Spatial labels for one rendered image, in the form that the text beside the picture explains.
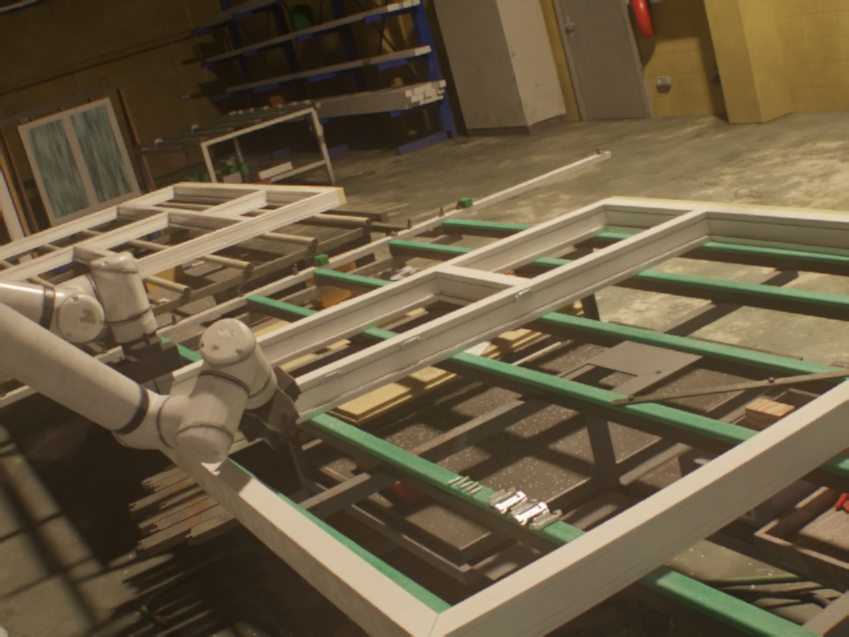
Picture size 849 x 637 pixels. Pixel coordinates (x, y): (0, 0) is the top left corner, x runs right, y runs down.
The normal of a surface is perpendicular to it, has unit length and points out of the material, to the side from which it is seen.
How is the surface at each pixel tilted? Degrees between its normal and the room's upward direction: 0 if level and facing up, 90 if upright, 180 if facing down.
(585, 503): 0
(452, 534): 0
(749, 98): 90
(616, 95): 90
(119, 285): 88
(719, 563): 0
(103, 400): 107
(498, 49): 90
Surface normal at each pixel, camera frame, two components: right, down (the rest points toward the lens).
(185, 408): -0.49, -0.53
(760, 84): 0.51, 0.13
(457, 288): -0.84, 0.36
